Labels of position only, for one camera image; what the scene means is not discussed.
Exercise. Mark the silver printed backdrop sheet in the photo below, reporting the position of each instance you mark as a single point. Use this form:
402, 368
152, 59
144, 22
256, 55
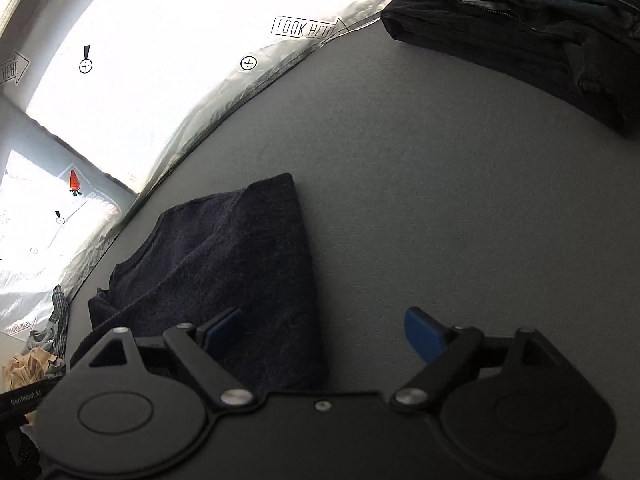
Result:
190, 60

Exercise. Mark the navy knit sweater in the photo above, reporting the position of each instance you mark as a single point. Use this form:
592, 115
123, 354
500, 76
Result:
235, 270

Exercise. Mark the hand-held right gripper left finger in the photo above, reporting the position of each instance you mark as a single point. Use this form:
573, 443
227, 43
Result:
226, 332

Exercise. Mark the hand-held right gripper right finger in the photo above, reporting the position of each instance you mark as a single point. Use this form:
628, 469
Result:
425, 335

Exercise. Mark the beige crumpled cloth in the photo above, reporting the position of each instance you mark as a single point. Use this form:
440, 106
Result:
30, 367

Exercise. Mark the folded black pants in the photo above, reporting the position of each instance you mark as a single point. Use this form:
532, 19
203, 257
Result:
500, 45

